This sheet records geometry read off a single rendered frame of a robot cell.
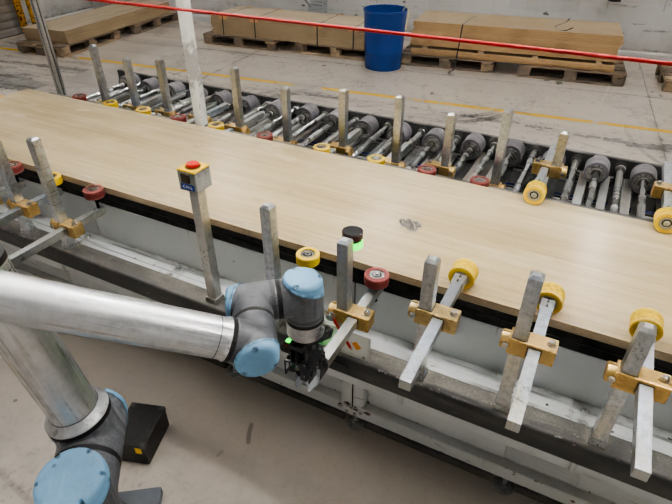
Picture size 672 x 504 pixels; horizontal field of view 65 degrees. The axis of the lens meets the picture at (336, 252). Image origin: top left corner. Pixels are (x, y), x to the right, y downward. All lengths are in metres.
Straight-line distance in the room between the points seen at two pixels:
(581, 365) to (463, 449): 0.65
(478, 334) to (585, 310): 0.32
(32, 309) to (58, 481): 0.47
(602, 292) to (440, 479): 0.99
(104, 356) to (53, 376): 1.59
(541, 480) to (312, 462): 0.86
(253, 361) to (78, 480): 0.49
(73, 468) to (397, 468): 1.32
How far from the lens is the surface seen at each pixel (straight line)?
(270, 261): 1.61
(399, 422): 2.20
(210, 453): 2.36
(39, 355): 1.26
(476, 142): 2.81
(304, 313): 1.18
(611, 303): 1.75
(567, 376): 1.76
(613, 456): 1.62
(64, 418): 1.39
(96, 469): 1.33
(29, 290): 1.01
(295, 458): 2.30
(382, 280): 1.63
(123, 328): 1.01
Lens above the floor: 1.90
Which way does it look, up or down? 35 degrees down
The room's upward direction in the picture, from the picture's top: straight up
